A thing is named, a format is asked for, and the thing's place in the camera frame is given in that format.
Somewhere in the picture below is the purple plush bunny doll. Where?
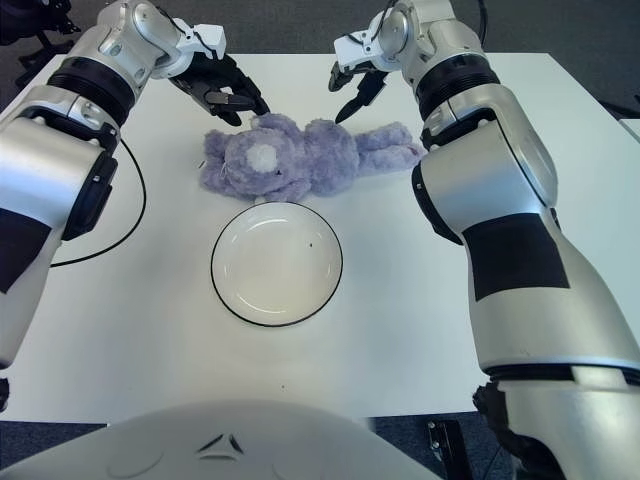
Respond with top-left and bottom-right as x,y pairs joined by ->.
198,112 -> 429,202

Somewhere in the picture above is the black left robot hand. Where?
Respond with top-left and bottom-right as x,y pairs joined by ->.
167,52 -> 271,127

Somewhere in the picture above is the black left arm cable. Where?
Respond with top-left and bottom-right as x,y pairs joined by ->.
49,137 -> 147,267

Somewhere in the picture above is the silver robot torso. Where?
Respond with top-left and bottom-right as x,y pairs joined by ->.
0,399 -> 441,480

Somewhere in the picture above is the black office chair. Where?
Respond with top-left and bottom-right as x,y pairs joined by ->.
0,0 -> 84,89

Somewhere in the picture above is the white neighbouring table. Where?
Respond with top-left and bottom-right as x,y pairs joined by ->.
618,119 -> 640,147

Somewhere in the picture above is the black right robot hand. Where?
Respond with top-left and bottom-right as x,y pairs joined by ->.
327,64 -> 389,124

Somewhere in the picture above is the white plate with black rim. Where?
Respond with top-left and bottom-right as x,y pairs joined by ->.
210,201 -> 345,329

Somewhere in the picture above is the black table bracket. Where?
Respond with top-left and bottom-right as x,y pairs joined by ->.
427,419 -> 471,480

